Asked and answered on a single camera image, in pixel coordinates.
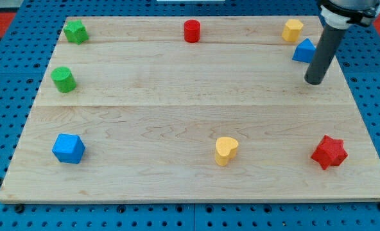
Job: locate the blue triangle block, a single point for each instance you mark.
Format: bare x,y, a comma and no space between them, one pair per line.
304,52

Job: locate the green star block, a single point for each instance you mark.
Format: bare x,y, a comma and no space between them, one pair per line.
76,32

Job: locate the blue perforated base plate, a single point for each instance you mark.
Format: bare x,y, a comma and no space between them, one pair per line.
25,51

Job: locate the red star block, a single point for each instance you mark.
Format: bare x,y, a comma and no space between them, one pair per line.
329,152

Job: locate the wooden board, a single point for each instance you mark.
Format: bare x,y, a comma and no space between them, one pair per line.
149,107

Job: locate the blue cube block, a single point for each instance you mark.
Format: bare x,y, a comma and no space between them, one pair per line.
68,148

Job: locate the yellow hexagon block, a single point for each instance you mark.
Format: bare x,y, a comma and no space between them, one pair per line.
292,30

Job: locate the red cylinder block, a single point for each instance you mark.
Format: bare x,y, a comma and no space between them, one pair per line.
192,29

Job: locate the yellow heart block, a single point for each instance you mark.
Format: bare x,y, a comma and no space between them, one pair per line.
226,150

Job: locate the green cylinder block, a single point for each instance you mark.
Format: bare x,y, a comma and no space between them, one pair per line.
63,79

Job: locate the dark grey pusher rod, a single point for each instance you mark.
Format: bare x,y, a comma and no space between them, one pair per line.
324,54

